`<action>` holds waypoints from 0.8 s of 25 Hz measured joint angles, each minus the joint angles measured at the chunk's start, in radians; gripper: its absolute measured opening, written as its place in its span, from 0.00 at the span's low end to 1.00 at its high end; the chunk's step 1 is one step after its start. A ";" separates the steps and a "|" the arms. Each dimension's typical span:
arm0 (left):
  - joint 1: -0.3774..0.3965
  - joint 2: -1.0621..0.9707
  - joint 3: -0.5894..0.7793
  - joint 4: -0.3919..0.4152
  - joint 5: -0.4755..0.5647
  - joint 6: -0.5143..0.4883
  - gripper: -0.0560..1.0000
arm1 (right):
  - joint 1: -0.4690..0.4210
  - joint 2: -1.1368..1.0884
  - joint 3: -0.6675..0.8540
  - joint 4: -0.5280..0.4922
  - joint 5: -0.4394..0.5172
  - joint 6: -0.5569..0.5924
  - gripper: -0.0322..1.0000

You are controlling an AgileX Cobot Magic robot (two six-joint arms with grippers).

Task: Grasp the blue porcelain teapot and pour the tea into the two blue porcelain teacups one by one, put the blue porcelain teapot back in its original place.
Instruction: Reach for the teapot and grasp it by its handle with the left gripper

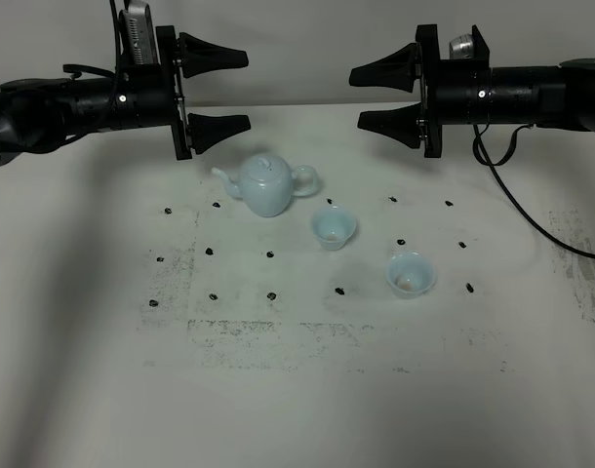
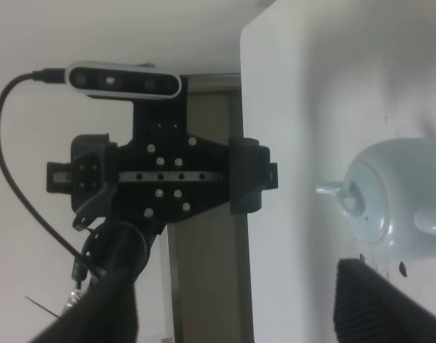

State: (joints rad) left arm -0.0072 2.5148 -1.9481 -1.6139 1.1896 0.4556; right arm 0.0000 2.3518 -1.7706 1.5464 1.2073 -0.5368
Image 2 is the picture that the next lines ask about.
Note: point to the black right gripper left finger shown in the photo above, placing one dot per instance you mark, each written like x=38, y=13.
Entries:
x=106, y=313

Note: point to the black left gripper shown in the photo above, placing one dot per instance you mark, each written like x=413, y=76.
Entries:
x=164, y=174

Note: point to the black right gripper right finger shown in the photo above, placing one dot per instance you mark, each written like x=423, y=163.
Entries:
x=369, y=309

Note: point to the pale blue porcelain teapot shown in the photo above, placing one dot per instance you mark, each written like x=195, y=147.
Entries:
x=388, y=196

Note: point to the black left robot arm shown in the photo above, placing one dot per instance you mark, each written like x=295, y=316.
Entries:
x=114, y=244

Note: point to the grey depth camera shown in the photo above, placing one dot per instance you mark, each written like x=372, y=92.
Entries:
x=108, y=80

